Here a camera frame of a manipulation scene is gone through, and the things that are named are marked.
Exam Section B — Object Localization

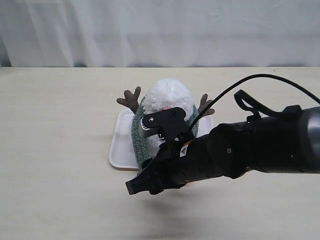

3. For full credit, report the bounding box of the white plastic tray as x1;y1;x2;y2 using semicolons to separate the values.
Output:
108;109;216;172

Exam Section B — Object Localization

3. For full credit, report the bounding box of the white backdrop curtain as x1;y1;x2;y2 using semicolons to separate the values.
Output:
0;0;320;68

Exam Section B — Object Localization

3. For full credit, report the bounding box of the white plush snowman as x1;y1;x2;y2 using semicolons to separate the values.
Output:
116;77;216;156

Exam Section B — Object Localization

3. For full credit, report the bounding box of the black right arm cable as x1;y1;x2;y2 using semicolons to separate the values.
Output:
184;73;320;141

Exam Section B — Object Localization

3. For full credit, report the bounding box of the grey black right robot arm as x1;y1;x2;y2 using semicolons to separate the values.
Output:
126;105;320;195

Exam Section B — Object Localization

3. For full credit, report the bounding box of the green fuzzy scarf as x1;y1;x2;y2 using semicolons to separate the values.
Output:
131;97;199;170

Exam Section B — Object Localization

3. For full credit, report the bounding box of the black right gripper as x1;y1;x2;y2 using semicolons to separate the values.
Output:
125;129;248;195

